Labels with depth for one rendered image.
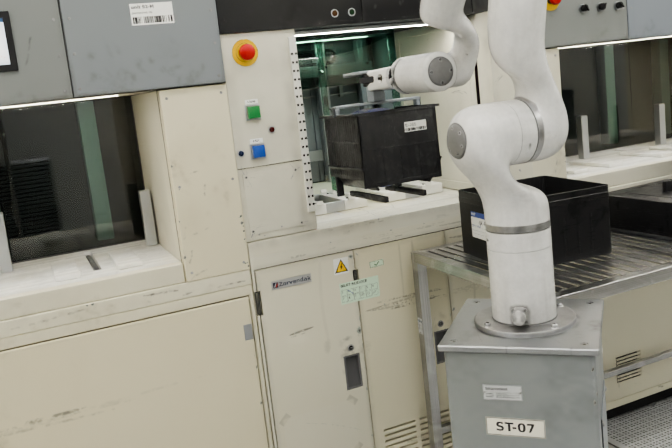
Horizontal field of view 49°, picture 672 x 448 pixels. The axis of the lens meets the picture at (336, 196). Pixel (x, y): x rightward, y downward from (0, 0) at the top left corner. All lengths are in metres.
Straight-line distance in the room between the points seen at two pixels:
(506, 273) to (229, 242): 0.79
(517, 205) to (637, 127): 1.93
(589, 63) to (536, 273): 1.77
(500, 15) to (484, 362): 0.61
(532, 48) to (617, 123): 1.86
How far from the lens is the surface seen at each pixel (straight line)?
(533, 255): 1.40
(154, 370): 1.94
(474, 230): 1.96
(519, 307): 1.42
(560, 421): 1.41
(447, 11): 1.53
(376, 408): 2.20
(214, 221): 1.89
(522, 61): 1.34
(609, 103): 3.15
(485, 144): 1.31
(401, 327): 2.16
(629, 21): 2.58
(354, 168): 1.77
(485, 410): 1.43
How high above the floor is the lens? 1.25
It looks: 9 degrees down
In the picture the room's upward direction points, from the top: 6 degrees counter-clockwise
